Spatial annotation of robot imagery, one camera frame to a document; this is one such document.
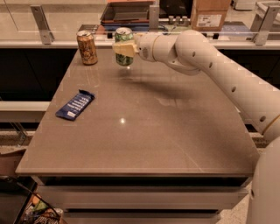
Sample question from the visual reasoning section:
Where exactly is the right metal glass bracket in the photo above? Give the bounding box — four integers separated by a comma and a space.
253, 5, 280, 46

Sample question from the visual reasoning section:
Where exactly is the dark metal tray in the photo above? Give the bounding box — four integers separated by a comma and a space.
101, 1, 153, 24

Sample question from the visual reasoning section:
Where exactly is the metal glass bracket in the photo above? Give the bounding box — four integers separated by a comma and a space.
253, 5, 280, 46
30, 5, 54, 45
149, 4, 159, 32

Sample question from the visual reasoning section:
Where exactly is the green soda can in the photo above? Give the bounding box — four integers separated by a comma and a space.
115, 27, 133, 67

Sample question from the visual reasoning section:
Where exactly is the grey drawer cabinet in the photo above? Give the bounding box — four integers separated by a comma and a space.
37, 183, 249, 224

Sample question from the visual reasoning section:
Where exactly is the blue snack bar wrapper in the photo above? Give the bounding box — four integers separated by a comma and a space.
55, 89, 95, 121

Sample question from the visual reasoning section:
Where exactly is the snack bag in bin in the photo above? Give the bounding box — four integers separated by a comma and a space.
17, 195, 64, 224

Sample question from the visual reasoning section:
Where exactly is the orange soda can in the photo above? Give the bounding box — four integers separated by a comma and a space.
77, 30, 98, 65

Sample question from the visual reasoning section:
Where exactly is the cardboard box with label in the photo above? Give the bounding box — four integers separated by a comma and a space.
191, 0, 231, 32

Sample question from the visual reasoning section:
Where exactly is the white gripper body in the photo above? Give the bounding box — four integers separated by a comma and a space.
136, 32, 158, 62

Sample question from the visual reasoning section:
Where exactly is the black bin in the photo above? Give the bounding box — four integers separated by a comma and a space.
0, 175, 36, 224

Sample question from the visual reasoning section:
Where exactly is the middle metal glass bracket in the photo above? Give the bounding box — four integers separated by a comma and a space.
149, 4, 159, 32

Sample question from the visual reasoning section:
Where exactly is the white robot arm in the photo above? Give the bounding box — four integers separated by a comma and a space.
113, 30, 280, 224

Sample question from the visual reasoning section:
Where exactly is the left metal glass bracket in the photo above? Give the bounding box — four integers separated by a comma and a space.
30, 5, 54, 45

